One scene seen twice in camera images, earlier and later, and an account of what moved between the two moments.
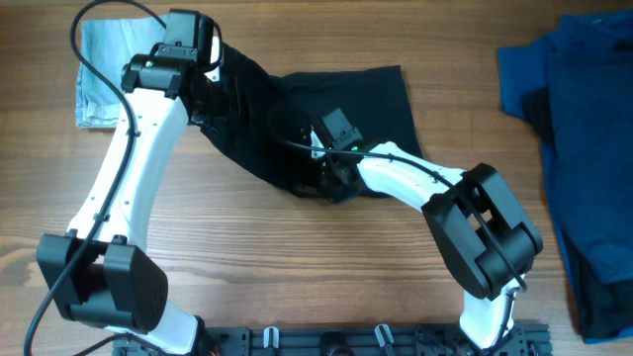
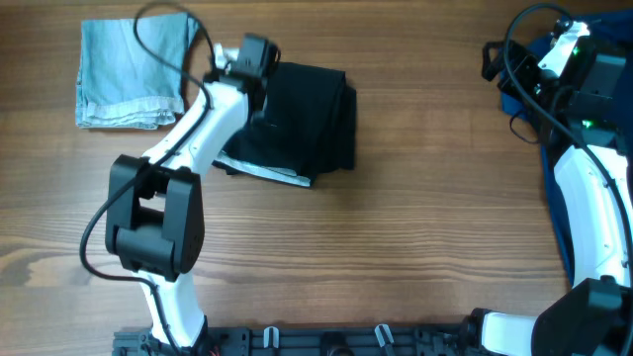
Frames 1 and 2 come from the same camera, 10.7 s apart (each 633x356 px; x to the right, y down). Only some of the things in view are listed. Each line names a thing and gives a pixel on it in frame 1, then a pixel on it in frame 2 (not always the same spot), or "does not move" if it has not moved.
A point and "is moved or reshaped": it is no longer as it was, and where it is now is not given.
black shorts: (267, 119) is moved or reshaped
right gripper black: (337, 186) -> (525, 61)
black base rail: (346, 340) does not move
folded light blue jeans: (109, 44) does not move
